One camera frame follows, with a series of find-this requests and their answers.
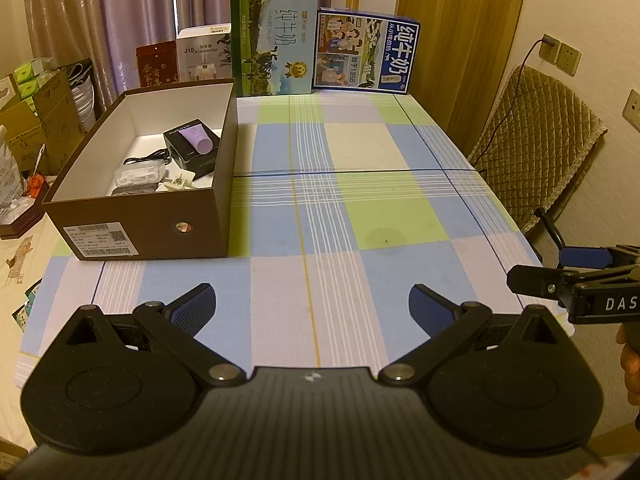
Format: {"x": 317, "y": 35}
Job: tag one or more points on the white appliance box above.
{"x": 200, "y": 55}

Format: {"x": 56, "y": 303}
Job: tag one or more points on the beige printed cloth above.
{"x": 20, "y": 280}

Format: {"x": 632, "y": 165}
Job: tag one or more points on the black product box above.
{"x": 190, "y": 160}

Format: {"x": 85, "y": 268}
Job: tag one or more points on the white tissue box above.
{"x": 6, "y": 91}

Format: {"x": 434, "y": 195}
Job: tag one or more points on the white plastic bag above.
{"x": 7, "y": 175}

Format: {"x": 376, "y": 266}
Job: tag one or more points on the white paper bags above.
{"x": 82, "y": 90}

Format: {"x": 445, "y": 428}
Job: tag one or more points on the dark red gift box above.
{"x": 157, "y": 67}

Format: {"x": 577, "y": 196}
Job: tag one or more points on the beige wall socket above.
{"x": 551, "y": 50}
{"x": 570, "y": 59}

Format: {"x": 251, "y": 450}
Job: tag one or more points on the green milk carton box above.
{"x": 275, "y": 45}

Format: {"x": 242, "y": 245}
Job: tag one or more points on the plain cardboard box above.
{"x": 17, "y": 132}
{"x": 57, "y": 110}

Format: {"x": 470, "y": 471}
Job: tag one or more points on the purple cosmetic tube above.
{"x": 197, "y": 139}

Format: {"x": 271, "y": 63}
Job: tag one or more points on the brown cardboard shoe box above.
{"x": 150, "y": 220}

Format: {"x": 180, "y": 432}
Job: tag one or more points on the green tissue packs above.
{"x": 32, "y": 72}

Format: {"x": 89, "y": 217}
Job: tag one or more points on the person's right hand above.
{"x": 631, "y": 372}

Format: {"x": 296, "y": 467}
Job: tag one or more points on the blue milk carton box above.
{"x": 365, "y": 50}

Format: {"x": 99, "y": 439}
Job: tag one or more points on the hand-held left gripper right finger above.
{"x": 430, "y": 310}

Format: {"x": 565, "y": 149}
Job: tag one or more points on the mauve curtain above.
{"x": 125, "y": 0}

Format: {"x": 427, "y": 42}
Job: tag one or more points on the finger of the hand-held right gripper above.
{"x": 535, "y": 280}
{"x": 585, "y": 257}

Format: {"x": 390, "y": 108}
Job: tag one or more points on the plaid tablecloth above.
{"x": 350, "y": 210}

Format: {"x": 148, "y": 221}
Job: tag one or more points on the beige wall switch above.
{"x": 632, "y": 110}

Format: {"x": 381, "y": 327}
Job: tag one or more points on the chair with quilted cover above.
{"x": 540, "y": 135}

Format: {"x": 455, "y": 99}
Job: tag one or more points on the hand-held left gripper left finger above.
{"x": 192, "y": 310}

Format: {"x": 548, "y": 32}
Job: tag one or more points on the clear box of floss picks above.
{"x": 137, "y": 175}

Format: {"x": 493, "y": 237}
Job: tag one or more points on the dark wooden tray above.
{"x": 20, "y": 217}

